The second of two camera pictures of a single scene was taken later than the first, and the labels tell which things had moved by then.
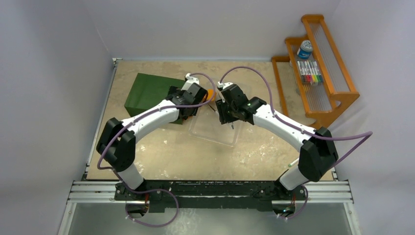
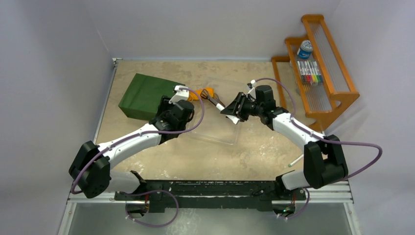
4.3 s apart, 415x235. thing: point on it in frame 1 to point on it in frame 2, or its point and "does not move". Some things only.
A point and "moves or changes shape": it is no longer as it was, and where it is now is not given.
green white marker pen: (294, 162) does not move
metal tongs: (232, 126) moves or changes shape
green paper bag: (149, 90) does not move
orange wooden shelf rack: (313, 85) does not move
